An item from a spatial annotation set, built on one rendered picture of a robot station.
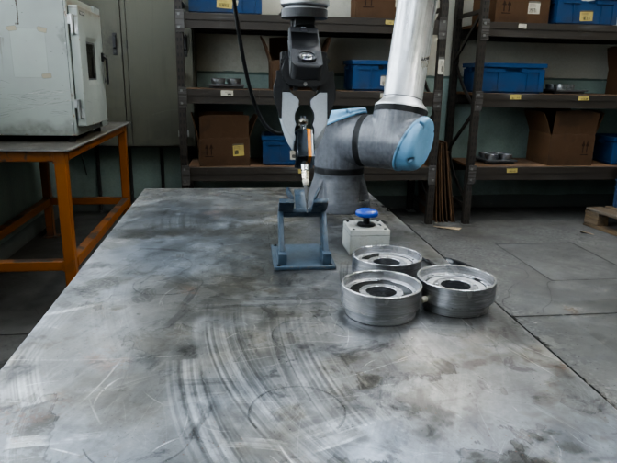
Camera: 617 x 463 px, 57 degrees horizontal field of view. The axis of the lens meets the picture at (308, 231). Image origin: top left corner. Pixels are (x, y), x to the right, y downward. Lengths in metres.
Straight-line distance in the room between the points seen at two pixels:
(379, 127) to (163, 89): 3.42
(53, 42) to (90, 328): 2.27
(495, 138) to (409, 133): 4.07
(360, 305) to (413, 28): 0.73
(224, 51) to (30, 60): 2.13
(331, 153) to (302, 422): 0.83
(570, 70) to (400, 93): 4.35
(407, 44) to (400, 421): 0.89
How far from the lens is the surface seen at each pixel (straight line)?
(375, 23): 4.28
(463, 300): 0.76
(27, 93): 2.96
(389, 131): 1.22
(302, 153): 0.89
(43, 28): 2.93
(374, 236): 0.99
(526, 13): 4.77
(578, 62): 5.58
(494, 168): 4.64
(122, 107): 4.59
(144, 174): 4.87
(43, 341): 0.73
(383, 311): 0.71
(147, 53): 4.56
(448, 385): 0.62
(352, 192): 1.29
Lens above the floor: 1.10
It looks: 15 degrees down
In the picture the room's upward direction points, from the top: 1 degrees clockwise
